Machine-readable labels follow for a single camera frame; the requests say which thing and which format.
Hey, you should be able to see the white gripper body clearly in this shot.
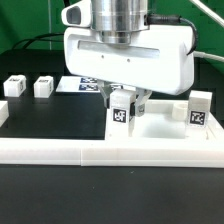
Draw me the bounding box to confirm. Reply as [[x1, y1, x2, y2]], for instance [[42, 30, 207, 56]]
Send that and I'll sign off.
[[64, 25, 194, 95]]

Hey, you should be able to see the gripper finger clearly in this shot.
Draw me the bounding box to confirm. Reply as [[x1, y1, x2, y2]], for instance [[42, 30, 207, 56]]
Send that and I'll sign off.
[[97, 80, 113, 108], [130, 88, 152, 117]]

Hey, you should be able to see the white square table top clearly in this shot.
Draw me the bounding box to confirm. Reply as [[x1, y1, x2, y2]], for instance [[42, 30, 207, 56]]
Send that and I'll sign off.
[[105, 100, 224, 141]]

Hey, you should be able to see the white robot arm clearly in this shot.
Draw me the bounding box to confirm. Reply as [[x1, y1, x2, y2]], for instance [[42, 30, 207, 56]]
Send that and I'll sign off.
[[61, 0, 197, 116]]

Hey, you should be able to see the white marker tag plate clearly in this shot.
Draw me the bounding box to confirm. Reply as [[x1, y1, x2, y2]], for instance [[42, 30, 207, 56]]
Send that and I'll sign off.
[[56, 76, 99, 93]]

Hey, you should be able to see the white U-shaped obstacle fence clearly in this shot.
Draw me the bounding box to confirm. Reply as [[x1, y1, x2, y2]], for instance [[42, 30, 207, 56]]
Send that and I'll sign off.
[[0, 100, 224, 169]]

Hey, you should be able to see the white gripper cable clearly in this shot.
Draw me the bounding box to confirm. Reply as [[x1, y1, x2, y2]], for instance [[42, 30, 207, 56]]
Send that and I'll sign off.
[[189, 0, 224, 64]]

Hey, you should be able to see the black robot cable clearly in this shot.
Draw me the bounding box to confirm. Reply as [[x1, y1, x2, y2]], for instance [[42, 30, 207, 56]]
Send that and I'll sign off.
[[11, 32, 66, 51]]

